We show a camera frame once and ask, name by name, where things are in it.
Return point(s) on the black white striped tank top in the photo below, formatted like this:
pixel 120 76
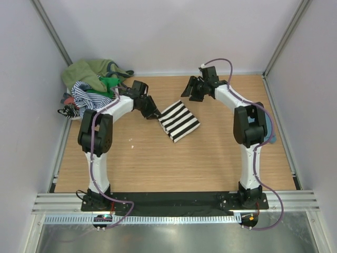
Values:
pixel 178 121

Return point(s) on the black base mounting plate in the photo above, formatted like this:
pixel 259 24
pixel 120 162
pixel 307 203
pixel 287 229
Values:
pixel 183 203

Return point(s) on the perforated cable duct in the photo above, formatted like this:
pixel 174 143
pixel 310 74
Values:
pixel 104 219

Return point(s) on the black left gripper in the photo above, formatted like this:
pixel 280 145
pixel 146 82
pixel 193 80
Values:
pixel 152 110

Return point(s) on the bright green tank top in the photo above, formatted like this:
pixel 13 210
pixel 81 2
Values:
pixel 109 83

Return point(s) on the blue white striped tank top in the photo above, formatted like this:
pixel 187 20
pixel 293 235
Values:
pixel 86 98

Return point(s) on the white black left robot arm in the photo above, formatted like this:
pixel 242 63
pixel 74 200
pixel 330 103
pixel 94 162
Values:
pixel 96 138

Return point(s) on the olive green tank top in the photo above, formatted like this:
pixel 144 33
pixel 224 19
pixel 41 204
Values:
pixel 88 71

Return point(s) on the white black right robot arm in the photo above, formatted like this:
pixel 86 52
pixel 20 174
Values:
pixel 249 128

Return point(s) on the white laundry basket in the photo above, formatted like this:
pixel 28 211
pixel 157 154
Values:
pixel 77 108

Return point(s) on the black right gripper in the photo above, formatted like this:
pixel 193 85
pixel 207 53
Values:
pixel 195 96

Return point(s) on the zebra print tank top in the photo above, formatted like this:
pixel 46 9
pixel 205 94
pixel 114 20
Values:
pixel 68 110

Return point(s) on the red tank top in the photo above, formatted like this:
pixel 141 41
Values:
pixel 68 100

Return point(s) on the aluminium frame rail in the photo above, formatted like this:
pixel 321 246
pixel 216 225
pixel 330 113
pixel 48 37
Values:
pixel 297 200

